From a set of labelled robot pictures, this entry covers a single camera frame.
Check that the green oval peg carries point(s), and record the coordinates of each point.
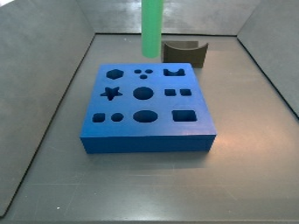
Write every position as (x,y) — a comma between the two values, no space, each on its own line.
(151,27)

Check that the blue shape-sorting block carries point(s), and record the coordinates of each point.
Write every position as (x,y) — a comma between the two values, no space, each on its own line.
(147,108)

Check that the dark curved holder block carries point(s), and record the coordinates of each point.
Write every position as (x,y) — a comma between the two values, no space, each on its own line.
(185,52)

